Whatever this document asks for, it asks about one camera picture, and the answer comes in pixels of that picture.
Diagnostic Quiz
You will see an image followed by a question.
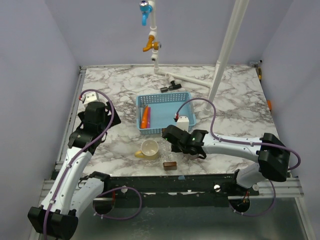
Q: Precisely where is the purple plastic cup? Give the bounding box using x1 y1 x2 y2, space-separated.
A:
188 153 207 160

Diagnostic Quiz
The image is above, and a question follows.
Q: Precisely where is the clear tray with brown ends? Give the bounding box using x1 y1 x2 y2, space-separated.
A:
159 139 181 172

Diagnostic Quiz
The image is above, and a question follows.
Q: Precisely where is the yellow ceramic mug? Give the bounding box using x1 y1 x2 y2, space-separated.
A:
134 139 159 160

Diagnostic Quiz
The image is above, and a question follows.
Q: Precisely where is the light blue plastic basket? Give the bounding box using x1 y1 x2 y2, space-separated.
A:
136 91 196 135

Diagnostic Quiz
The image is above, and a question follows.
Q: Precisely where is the orange toothpaste tube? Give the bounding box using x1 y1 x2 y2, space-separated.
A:
140 105 149 129

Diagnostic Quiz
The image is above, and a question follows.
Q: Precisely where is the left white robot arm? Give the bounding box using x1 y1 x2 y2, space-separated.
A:
27 101 121 240

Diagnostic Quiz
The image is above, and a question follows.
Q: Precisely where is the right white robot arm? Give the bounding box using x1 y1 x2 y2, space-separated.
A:
162 125 290 196

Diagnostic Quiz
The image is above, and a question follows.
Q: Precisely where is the black tee valve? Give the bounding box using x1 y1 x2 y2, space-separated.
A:
160 84 182 93

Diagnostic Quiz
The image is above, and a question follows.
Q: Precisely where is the white horizontal pipe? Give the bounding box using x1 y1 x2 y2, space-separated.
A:
156 69 212 88

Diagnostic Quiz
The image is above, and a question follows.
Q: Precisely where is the white vertical pipe with fittings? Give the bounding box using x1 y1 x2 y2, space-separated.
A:
148 0 159 74

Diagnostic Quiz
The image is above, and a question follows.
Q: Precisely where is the orange brass tap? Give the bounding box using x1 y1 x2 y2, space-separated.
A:
142 35 162 52

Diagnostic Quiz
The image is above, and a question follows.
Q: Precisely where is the yellow tool in corner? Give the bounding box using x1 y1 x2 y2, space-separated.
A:
249 60 263 82

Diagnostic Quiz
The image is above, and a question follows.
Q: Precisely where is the blue tap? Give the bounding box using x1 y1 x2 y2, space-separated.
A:
139 0 153 26

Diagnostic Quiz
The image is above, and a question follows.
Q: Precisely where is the white diagonal pole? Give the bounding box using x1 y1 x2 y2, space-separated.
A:
208 0 250 103

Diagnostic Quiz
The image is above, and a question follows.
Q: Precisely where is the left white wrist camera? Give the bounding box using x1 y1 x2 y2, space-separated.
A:
79 91 100 108

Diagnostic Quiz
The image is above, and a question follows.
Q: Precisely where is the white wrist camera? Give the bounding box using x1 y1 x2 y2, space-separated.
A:
79 91 100 108
176 115 190 132

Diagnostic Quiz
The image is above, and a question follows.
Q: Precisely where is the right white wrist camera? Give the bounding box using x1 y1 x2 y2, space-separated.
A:
176 115 190 132

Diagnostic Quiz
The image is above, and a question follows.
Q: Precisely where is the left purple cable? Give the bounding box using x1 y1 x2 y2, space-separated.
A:
41 89 143 240

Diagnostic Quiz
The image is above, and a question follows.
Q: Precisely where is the purple cable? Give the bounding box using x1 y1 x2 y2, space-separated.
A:
173 97 302 217
41 89 143 240

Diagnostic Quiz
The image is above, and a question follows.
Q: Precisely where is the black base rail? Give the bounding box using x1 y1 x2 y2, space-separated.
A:
51 172 261 208

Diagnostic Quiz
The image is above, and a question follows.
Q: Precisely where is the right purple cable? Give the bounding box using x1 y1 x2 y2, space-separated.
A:
173 97 302 217

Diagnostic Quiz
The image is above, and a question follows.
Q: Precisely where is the orange clip on wall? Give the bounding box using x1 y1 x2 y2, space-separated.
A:
267 100 272 111

